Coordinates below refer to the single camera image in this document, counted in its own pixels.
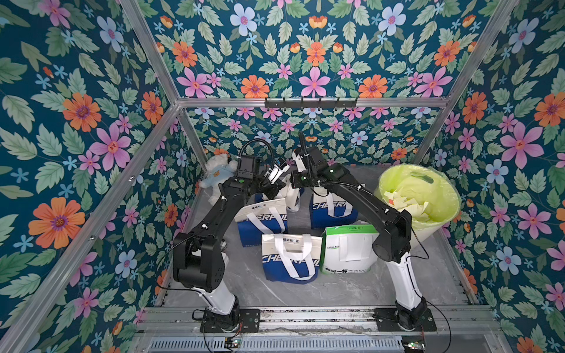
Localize blue white tote bag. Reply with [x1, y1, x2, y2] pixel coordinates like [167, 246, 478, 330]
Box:
[261, 234, 322, 285]
[253, 174, 302, 214]

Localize white bag green top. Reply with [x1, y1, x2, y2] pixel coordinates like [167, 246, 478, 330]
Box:
[321, 224, 379, 274]

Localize white trash bin green liner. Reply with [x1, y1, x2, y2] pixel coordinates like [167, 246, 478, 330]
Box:
[375, 164, 461, 248]

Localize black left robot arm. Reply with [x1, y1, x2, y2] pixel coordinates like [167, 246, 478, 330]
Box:
[171, 138, 285, 332]

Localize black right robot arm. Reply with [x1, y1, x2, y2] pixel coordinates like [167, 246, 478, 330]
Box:
[291, 132, 428, 331]

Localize middle left blue white bag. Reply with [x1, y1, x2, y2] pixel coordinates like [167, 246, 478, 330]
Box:
[234, 199, 288, 247]

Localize middle right blue white bag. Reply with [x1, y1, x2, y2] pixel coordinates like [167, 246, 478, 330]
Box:
[309, 187, 358, 229]

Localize white teddy bear blue shirt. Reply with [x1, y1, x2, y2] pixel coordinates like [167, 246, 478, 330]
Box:
[200, 154, 238, 197]

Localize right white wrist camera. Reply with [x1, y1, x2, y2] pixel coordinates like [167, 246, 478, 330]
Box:
[292, 152, 307, 173]

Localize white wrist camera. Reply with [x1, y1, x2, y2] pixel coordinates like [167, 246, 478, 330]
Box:
[266, 162, 290, 185]
[292, 152, 307, 173]

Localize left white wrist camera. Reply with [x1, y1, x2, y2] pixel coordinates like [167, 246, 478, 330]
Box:
[266, 162, 290, 185]

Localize black wall hook rail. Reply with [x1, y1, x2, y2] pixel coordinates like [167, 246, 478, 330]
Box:
[263, 97, 358, 110]

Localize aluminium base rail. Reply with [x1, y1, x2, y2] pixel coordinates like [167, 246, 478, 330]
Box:
[131, 305, 512, 352]

